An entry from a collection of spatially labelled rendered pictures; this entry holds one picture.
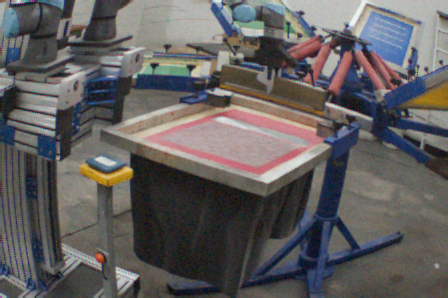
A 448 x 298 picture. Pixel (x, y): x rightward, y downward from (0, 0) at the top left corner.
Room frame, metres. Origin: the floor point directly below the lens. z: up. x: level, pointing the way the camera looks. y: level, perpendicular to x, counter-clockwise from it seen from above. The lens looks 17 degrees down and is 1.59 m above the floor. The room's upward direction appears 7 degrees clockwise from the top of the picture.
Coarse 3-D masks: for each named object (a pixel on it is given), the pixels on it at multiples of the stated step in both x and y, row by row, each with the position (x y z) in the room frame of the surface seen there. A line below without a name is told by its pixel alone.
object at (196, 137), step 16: (224, 112) 2.49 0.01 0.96; (240, 112) 2.52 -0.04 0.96; (176, 128) 2.22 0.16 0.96; (192, 128) 2.24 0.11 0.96; (208, 128) 2.26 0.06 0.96; (224, 128) 2.28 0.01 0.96; (240, 128) 2.30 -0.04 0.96; (160, 144) 2.03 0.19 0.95; (176, 144) 2.05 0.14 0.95; (192, 144) 2.07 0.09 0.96; (208, 144) 2.09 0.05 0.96; (224, 144) 2.11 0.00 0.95
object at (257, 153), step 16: (272, 128) 2.36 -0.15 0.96; (288, 128) 2.39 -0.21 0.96; (304, 128) 2.43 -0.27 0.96; (240, 144) 2.13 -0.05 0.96; (256, 144) 2.15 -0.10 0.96; (272, 144) 2.17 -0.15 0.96; (288, 144) 2.20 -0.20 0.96; (224, 160) 1.96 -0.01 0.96; (240, 160) 1.97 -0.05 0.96; (256, 160) 1.99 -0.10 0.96; (272, 160) 2.01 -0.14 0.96; (288, 160) 2.03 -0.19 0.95
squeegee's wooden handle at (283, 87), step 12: (228, 72) 2.43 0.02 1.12; (240, 72) 2.41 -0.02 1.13; (252, 72) 2.39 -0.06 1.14; (240, 84) 2.41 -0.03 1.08; (252, 84) 2.39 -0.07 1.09; (264, 84) 2.37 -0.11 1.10; (276, 84) 2.34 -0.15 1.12; (288, 84) 2.32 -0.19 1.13; (300, 84) 2.30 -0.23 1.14; (288, 96) 2.32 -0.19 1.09; (300, 96) 2.30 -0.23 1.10; (312, 96) 2.28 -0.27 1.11; (324, 96) 2.27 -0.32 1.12; (324, 108) 2.28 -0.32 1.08
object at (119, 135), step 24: (240, 96) 2.62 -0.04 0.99; (144, 120) 2.16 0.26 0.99; (168, 120) 2.28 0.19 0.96; (312, 120) 2.46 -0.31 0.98; (120, 144) 1.94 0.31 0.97; (144, 144) 1.90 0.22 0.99; (192, 168) 1.82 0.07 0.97; (216, 168) 1.78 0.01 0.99; (288, 168) 1.85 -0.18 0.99; (312, 168) 1.99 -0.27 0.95; (264, 192) 1.72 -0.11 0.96
